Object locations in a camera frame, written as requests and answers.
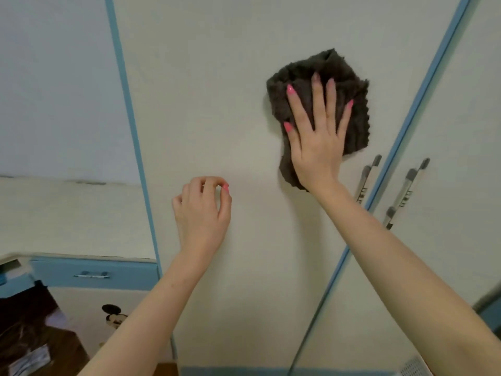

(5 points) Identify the person's left hand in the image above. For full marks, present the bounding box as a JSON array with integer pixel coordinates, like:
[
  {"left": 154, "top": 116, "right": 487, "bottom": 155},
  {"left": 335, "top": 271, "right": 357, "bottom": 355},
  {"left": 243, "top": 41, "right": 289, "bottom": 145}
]
[{"left": 171, "top": 176, "right": 232, "bottom": 255}]

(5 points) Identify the person's right hand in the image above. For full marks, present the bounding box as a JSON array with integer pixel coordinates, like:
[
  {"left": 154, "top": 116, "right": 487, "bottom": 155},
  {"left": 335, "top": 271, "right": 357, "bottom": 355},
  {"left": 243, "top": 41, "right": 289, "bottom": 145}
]
[{"left": 284, "top": 73, "right": 354, "bottom": 193}]

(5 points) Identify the dark brown cleaning cloth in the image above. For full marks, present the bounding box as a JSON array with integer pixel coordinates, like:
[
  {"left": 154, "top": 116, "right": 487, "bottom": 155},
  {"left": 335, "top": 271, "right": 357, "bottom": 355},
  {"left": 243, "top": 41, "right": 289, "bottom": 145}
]
[{"left": 266, "top": 48, "right": 370, "bottom": 191}]

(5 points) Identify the person's right forearm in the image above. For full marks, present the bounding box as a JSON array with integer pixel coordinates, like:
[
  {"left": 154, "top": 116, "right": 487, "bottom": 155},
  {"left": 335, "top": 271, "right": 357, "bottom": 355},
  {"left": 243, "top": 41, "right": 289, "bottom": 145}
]
[{"left": 309, "top": 178, "right": 501, "bottom": 376}]

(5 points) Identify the person's left forearm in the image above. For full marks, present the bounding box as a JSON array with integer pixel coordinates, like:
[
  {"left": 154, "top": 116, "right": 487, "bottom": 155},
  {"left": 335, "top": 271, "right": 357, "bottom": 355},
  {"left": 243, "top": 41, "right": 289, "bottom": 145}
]
[{"left": 78, "top": 243, "right": 214, "bottom": 376}]

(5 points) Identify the white wardrobe door blue trim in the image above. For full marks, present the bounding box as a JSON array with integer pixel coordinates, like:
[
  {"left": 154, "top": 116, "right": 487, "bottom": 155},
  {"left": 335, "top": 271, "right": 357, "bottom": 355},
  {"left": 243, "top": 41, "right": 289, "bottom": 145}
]
[
  {"left": 103, "top": 0, "right": 475, "bottom": 376},
  {"left": 289, "top": 0, "right": 501, "bottom": 376}
]

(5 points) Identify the blue desk drawer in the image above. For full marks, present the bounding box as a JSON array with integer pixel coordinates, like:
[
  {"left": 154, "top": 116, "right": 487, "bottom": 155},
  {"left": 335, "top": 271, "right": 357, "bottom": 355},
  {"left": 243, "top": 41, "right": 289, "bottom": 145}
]
[{"left": 29, "top": 256, "right": 160, "bottom": 291}]

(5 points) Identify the cartoon mouse sticker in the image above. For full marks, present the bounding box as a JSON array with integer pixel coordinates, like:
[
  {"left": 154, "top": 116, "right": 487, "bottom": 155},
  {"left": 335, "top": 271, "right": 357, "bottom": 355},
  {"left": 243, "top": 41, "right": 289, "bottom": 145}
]
[{"left": 101, "top": 304, "right": 129, "bottom": 330}]

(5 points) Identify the white cabinet panel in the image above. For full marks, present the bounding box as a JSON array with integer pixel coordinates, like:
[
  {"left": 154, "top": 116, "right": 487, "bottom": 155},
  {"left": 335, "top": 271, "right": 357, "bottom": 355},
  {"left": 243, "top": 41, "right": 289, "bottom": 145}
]
[{"left": 46, "top": 287, "right": 174, "bottom": 361}]

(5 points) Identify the dark blue object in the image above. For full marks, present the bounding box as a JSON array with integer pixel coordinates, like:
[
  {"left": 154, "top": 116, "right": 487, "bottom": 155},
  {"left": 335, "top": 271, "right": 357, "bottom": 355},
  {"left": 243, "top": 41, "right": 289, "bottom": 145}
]
[{"left": 472, "top": 283, "right": 501, "bottom": 334}]

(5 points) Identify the white mesh basket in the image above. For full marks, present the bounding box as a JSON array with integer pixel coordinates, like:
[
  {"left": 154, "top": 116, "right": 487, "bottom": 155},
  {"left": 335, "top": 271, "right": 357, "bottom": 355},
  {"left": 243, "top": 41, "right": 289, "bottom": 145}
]
[{"left": 398, "top": 356, "right": 426, "bottom": 376}]

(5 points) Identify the white paper sheet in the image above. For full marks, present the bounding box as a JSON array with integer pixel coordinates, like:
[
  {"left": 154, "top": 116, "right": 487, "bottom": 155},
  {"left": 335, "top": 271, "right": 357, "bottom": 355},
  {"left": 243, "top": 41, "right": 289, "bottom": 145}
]
[{"left": 7, "top": 344, "right": 52, "bottom": 376}]

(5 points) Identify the silver wardrobe door handle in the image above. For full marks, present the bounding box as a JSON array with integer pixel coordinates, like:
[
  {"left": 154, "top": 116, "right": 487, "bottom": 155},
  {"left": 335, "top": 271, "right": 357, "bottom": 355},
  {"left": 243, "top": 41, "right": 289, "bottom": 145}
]
[
  {"left": 383, "top": 157, "right": 431, "bottom": 231},
  {"left": 354, "top": 154, "right": 383, "bottom": 204}
]

